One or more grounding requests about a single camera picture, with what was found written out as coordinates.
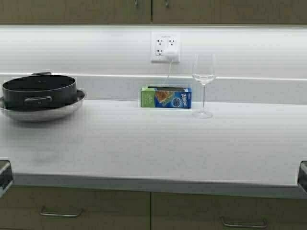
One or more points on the silver metal bowl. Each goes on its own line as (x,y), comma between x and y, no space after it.
(44,115)

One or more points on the black cooking pot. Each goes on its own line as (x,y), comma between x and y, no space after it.
(39,91)

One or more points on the blue green Ziploc box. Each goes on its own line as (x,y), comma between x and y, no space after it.
(166,97)

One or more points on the white plug adapter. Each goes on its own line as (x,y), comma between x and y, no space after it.
(170,54)

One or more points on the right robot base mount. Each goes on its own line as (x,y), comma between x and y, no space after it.
(302,176)

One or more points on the clear wine glass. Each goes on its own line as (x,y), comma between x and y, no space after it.
(203,72)

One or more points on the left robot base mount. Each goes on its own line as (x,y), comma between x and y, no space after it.
(6,177)

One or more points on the drawer metal handle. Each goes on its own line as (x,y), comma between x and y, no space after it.
(240,224)
(55,214)

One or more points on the left lower drawer front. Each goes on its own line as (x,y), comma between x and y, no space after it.
(102,209)

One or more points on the white wall outlet plate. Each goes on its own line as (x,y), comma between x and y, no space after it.
(160,41)

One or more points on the middle lower drawer front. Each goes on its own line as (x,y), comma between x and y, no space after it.
(201,212)

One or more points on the middle drawer metal handle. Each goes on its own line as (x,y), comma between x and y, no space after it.
(240,224)

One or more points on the left drawer metal handle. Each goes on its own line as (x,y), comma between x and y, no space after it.
(55,214)

